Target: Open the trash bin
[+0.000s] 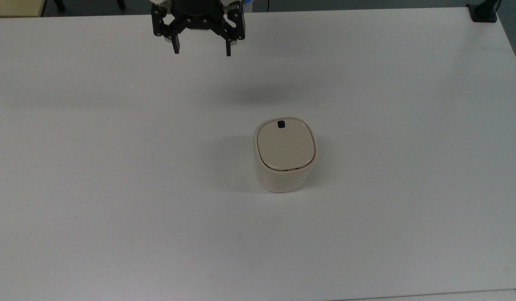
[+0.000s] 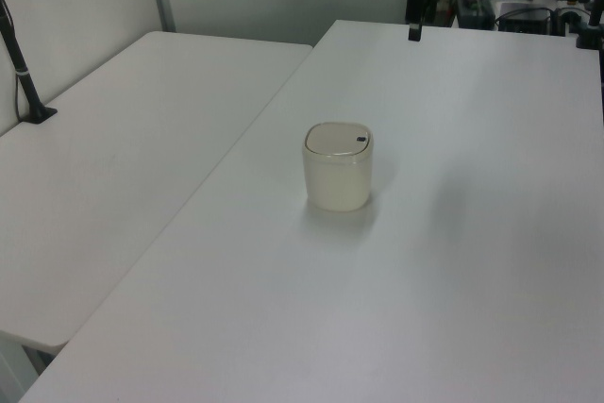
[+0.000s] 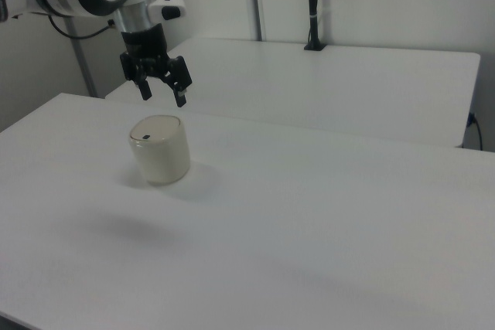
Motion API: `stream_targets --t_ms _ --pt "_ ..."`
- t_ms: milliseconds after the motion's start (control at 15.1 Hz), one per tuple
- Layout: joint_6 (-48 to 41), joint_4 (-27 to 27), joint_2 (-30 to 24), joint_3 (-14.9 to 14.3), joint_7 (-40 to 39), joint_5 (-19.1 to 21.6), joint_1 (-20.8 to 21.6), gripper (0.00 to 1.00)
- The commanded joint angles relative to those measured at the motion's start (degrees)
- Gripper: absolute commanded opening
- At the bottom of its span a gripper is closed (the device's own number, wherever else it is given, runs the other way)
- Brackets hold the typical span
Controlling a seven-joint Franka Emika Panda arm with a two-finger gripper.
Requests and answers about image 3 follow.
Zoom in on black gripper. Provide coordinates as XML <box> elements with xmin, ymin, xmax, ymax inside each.
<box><xmin>118</xmin><ymin>23</ymin><xmax>193</xmax><ymax>109</ymax></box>

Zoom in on cream round trash bin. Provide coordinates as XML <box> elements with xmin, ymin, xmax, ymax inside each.
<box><xmin>128</xmin><ymin>114</ymin><xmax>192</xmax><ymax>186</ymax></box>

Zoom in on white side table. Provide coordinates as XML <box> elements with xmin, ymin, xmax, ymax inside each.
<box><xmin>104</xmin><ymin>37</ymin><xmax>482</xmax><ymax>149</ymax></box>

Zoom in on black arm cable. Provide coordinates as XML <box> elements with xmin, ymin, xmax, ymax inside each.
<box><xmin>49</xmin><ymin>15</ymin><xmax>117</xmax><ymax>40</ymax></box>

